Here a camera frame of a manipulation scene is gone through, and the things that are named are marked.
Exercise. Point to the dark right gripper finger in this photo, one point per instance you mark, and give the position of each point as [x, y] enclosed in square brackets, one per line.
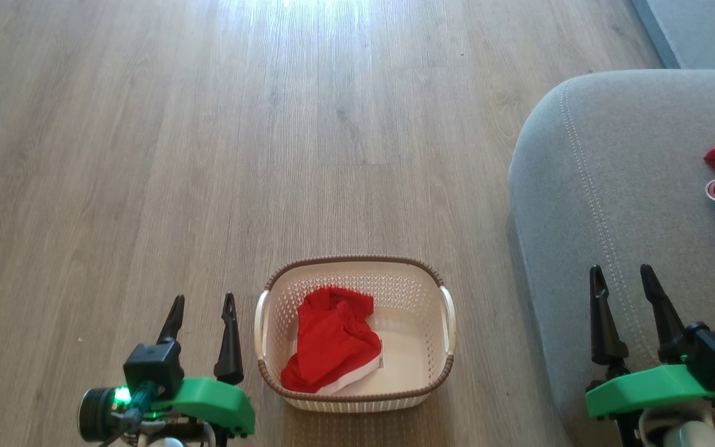
[665, 316]
[604, 323]

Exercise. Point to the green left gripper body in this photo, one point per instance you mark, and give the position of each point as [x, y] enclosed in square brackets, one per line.
[211, 400]

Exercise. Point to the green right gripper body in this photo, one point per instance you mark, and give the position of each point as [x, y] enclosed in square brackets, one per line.
[649, 388]

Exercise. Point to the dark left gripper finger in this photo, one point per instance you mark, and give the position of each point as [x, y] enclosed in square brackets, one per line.
[172, 320]
[229, 347]

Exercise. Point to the red garment with white hem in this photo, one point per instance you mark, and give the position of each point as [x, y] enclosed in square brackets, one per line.
[332, 341]

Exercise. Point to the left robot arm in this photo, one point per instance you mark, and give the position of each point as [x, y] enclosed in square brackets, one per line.
[100, 413]

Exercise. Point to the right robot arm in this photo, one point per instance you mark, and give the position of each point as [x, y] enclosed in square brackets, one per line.
[674, 428]

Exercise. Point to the grey sofa seat section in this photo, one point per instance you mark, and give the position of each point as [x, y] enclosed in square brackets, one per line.
[705, 31]

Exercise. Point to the paper label sticker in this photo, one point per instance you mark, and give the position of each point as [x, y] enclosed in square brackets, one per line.
[382, 354]

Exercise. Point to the cream woven plastic laundry basket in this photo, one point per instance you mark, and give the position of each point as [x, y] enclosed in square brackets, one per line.
[413, 347]

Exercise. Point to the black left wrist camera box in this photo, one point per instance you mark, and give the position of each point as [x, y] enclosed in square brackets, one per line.
[154, 366]

